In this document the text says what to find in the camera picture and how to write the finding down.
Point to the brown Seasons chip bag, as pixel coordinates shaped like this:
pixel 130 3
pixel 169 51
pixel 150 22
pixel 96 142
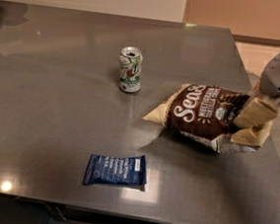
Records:
pixel 204 114

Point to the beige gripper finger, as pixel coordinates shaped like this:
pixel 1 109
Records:
pixel 256 112
pixel 254 136

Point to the green white 7up can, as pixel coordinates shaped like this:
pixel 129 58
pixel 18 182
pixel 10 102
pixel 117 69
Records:
pixel 131 62

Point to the blue RXBAR blueberry bar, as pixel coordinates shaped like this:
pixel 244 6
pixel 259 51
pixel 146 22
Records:
pixel 130 172

